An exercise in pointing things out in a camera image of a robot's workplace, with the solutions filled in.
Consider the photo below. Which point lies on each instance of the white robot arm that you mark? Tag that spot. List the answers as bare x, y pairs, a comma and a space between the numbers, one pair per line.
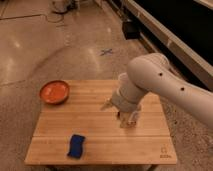
151, 73

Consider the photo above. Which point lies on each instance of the white bottle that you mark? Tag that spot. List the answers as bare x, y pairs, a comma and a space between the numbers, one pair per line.
128, 120

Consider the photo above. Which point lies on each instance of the blue sponge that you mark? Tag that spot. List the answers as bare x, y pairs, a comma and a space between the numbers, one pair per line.
76, 146

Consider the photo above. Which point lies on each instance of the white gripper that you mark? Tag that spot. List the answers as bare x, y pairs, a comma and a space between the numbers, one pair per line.
107, 104

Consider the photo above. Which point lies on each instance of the orange bowl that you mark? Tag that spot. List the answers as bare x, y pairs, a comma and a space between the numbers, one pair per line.
54, 92

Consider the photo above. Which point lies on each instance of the black box on floor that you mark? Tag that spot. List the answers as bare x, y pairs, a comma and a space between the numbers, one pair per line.
130, 31

